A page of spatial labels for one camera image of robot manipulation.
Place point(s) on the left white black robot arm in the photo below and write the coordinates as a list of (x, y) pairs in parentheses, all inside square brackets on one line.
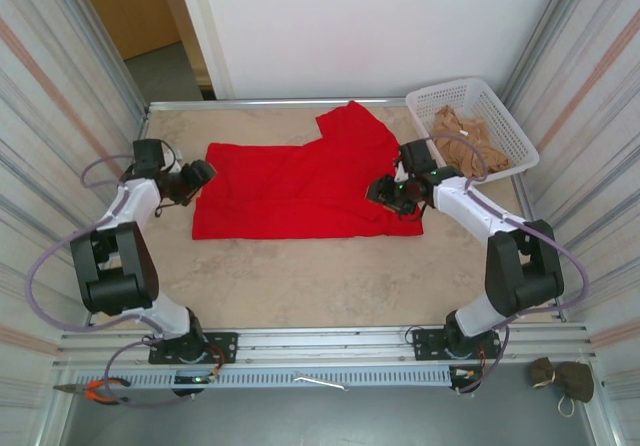
[(115, 266)]

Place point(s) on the brown wooden door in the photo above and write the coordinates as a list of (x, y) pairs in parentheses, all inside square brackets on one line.
[(130, 11)]

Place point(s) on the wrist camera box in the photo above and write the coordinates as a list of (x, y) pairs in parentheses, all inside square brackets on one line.
[(174, 163), (400, 171)]

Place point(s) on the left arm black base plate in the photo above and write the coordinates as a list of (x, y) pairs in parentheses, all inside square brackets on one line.
[(225, 346)]

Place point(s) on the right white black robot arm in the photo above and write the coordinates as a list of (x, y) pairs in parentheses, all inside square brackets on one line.
[(525, 266)]

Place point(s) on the tan cloth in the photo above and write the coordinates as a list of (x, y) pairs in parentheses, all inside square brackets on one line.
[(465, 146)]

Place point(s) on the aluminium mounting rail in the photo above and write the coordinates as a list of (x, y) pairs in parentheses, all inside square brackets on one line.
[(325, 346)]

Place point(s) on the white plastic basket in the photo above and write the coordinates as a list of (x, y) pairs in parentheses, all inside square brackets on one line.
[(515, 131)]

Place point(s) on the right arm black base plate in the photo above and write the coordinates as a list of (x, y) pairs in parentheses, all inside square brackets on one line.
[(427, 343)]

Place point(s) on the small brown cloth pouch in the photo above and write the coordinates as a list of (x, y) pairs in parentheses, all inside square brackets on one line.
[(542, 372)]

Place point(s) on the metal hex key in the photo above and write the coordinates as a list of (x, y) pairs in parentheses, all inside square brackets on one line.
[(320, 381)]

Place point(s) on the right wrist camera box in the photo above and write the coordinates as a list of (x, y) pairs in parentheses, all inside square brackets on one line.
[(400, 171)]

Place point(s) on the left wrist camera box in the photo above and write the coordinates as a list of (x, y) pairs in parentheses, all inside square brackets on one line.
[(174, 163)]

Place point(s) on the red t-shirt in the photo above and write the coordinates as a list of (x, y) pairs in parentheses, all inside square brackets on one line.
[(300, 191)]

